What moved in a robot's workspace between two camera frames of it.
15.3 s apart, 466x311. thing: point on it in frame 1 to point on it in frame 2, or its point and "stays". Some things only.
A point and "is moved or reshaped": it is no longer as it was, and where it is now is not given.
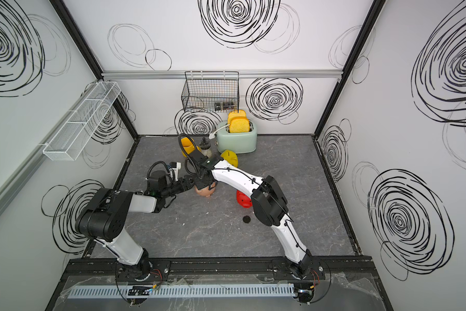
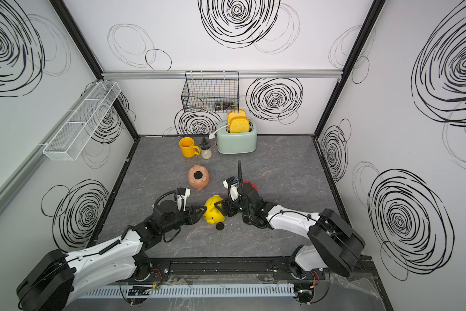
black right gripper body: x=200 y=182 to x=239 y=207
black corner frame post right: x=376 y=10 stays
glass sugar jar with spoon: x=205 y=146 stays
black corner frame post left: x=77 y=39 stays
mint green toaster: x=239 y=142 stays
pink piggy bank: x=206 y=192 is moved or reshaped
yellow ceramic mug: x=188 y=146 stays
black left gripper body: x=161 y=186 to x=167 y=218
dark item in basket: x=226 y=105 stays
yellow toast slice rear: x=241 y=113 stays
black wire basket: x=211 y=91 stays
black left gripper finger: x=180 y=190 to x=194 y=220
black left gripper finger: x=187 y=180 to x=198 y=210
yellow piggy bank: x=230 y=157 to x=212 y=214
